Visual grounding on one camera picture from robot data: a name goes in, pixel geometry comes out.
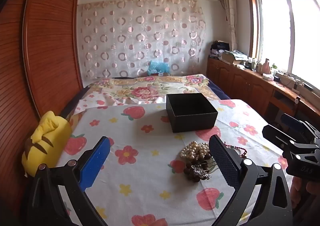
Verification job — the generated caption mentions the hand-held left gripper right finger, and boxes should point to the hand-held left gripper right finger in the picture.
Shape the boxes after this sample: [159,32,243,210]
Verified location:
[209,135,293,226]

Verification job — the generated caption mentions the white pearl necklace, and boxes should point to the white pearl necklace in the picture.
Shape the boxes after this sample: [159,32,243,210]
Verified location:
[180,141,211,161]

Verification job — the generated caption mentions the circle patterned wall cloth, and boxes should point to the circle patterned wall cloth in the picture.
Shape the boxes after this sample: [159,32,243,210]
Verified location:
[77,0,207,79]

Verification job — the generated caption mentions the black cardboard box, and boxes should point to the black cardboard box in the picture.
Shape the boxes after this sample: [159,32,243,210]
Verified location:
[166,93,218,133]

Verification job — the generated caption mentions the white power strip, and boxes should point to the white power strip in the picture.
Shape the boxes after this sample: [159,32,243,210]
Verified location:
[275,72,302,89]

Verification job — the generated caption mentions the yellow plush toy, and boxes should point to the yellow plush toy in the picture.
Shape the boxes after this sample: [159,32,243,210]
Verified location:
[21,110,73,178]

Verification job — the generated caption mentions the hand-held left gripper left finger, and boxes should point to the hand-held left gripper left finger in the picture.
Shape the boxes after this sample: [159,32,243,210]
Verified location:
[26,136,111,226]

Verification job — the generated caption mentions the blue plastic bag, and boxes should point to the blue plastic bag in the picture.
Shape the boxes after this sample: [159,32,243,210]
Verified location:
[147,60,170,76]

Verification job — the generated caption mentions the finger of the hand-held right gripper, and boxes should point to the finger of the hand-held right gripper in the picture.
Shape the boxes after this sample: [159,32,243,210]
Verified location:
[280,113,320,141]
[262,124,304,151]

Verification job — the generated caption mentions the pale green jade bangle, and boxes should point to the pale green jade bangle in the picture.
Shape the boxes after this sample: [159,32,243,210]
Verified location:
[205,157,222,175]

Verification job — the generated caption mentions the dark clothes pile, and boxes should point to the dark clothes pile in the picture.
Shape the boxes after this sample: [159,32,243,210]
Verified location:
[210,40,230,59]

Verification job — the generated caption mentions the brown wooden cabinet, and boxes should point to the brown wooden cabinet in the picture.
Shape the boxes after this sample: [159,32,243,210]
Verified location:
[206,56,320,126]

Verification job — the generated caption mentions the person's right hand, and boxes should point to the person's right hand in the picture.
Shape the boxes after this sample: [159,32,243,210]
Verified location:
[300,180,320,206]

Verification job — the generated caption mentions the silver chain with gold bead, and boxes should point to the silver chain with gold bead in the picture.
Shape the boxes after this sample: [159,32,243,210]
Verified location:
[191,164,213,179]

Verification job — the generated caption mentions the wooden framed window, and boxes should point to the wooden framed window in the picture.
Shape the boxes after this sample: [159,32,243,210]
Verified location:
[246,0,320,86]

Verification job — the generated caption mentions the pale window curtain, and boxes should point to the pale window curtain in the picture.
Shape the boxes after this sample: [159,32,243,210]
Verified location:
[221,0,238,51]

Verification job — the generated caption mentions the red cord bracelet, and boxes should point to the red cord bracelet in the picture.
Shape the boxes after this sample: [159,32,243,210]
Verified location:
[224,141,248,158]

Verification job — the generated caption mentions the dark blue bed sheet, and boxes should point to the dark blue bed sheet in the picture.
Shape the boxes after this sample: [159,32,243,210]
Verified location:
[208,80,231,100]

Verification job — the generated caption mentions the brown bead bracelet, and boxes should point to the brown bead bracelet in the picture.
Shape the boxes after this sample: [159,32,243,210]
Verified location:
[184,153,213,183]

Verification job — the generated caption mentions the floral blanket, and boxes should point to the floral blanket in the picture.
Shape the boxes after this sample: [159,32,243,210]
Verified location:
[82,74,225,105]

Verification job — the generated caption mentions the brown wooden wardrobe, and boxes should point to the brown wooden wardrobe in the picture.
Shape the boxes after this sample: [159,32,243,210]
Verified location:
[0,0,84,216]

